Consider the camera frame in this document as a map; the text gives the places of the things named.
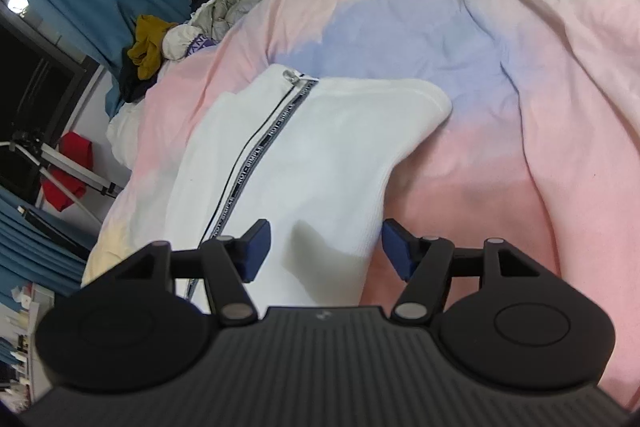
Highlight mustard yellow garment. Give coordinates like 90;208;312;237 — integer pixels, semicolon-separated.
127;14;179;80

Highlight white crumpled garment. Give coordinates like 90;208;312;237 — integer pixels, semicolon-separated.
106;103;152;168

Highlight dark window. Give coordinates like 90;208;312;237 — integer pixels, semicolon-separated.
0;4;103;190

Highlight white dressing table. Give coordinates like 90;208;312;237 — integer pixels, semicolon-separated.
0;283;57;409

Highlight red garment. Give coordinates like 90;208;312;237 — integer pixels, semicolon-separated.
42;131;96;213

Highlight grey white clothes pile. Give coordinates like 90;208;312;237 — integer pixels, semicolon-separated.
164;0;282;60

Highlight dark clothes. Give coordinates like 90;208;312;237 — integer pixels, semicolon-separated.
118;48;157;104

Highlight garment steamer stand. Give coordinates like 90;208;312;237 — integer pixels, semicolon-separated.
0;131;122;229

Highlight pastel tie-dye blanket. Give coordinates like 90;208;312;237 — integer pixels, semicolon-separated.
80;0;640;414

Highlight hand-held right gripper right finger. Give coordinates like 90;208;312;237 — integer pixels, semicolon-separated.
382;218;543;325

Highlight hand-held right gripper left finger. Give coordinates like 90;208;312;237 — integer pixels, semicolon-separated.
112;219;272;327

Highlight white zip jacket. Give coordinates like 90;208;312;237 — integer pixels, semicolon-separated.
167;64;454;315

